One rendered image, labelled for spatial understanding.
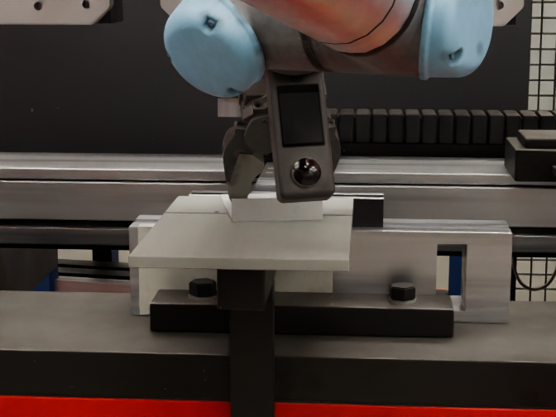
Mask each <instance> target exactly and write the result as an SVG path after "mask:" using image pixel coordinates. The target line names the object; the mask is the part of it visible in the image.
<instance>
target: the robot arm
mask: <svg viewBox="0 0 556 417"><path fill-rule="evenodd" d="M493 21H494V7H493V0H182V2H181V3H180V4H179V6H178V7H177V8H176V9H175V10H174V11H173V13H172V14H171V15H170V17H169V18H168V20H167V22H166V24H165V30H164V43H165V49H166V51H167V55H168V56H169V57H170V60H171V63H172V65H173V66H174V67H175V69H176V70H177V71H178V73H179V74H180V75H181V76H182V77H183V78H184V79H185V80H186V81H187V82H189V83H190V84H191V85H193V86H194V87H195V88H197V89H199V90H200V91H202V92H204V93H207V94H210V95H213V96H216V97H221V98H231V97H235V96H238V103H239V105H240V108H241V115H242V122H241V121H235V122H234V126H233V127H231V128H229V129H228V130H227V132H226V134H225V136H224V138H223V147H222V151H223V166H224V172H225V178H226V182H227V188H228V197H229V199H230V201H231V202H232V199H248V197H247V196H248V195H249V194H250V193H251V192H252V181H253V180H254V178H255V177H256V176H258V175H259V174H260V173H261V172H262V170H263V168H264V157H263V155H268V154H269V153H270V152H272V157H273V166H274V175H275V183H276V198H277V200H278V201H279V202H280V203H283V204H287V203H299V202H311V201H324V200H328V199H330V198H331V197H332V196H333V194H334V192H335V185H334V177H333V173H334V171H335V169H336V167H337V165H338V162H339V159H340V156H341V146H340V141H339V137H338V130H337V128H336V126H335V121H334V119H331V116H330V111H329V109H328V108H326V97H327V92H326V88H325V82H324V74H323V72H334V73H335V72H339V73H354V74H383V75H399V76H414V77H419V78H420V79H421V80H427V79H428V78H460V77H464V76H467V75H469V74H470V73H472V72H473V71H474V70H476V69H477V67H478V66H479V65H480V64H481V62H482V61H483V59H484V57H485V55H486V53H487V50H488V47H489V45H490V41H491V33H492V28H493Z"/></svg>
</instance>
